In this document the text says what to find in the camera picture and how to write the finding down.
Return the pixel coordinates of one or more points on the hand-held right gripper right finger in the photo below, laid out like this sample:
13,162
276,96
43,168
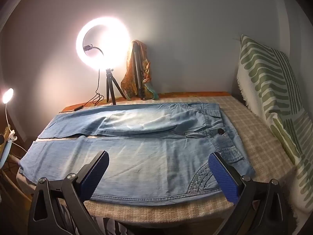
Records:
223,178

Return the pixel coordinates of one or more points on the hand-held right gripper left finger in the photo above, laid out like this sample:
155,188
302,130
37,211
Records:
95,173

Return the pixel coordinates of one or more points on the light blue denim pants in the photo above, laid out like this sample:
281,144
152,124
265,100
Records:
146,151

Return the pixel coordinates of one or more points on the beige checked blanket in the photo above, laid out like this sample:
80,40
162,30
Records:
256,137

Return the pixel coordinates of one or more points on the orange bed sheet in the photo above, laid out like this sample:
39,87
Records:
195,94

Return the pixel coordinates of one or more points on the small black tripod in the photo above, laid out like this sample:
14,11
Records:
109,83

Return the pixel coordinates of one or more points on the light blue object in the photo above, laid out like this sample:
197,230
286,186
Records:
5,151

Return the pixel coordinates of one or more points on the orange patterned scarf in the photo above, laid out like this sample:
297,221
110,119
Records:
127,78

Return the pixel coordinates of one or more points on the green striped white pillow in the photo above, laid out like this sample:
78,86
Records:
269,85

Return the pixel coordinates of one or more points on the folded grey tripod stand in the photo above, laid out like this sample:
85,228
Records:
137,68

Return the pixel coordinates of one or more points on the white clip lamp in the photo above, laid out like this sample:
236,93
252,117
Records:
8,95

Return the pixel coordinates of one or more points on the black gooseneck phone holder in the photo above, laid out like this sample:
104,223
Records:
86,47

